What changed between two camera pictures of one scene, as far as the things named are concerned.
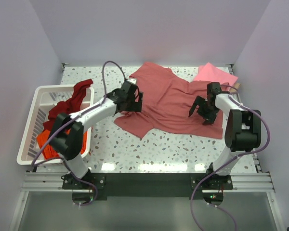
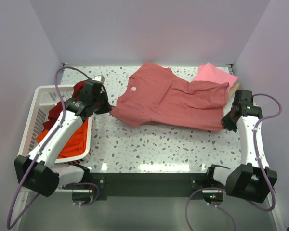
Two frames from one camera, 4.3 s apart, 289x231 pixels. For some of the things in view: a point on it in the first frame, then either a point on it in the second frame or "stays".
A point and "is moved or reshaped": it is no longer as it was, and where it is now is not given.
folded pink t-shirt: [209, 72] stays
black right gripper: [204, 109] -> [230, 121]
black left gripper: [134, 105] -> [102, 103]
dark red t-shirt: [67, 107] stays
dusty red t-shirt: [167, 99] is moved or reshaped
